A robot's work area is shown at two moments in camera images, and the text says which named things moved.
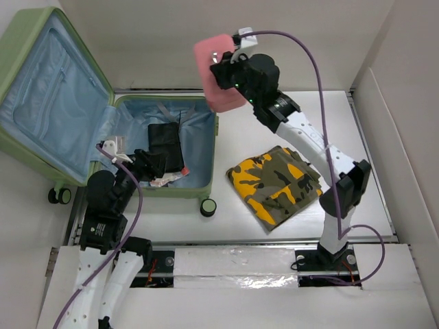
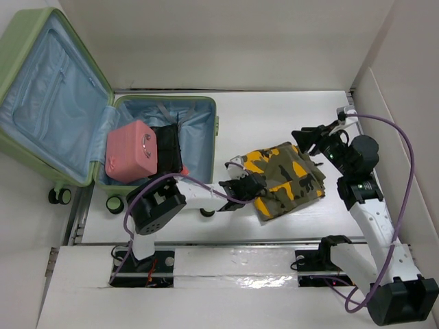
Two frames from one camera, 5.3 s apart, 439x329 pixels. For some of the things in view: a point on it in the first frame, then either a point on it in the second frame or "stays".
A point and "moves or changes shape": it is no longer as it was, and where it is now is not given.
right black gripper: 222,69 to 309,136
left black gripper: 151,165 to 231,182
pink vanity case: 208,49 to 131,152
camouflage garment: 276,186 moves or changes shape
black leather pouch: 164,138 stays
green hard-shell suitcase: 56,102 stays
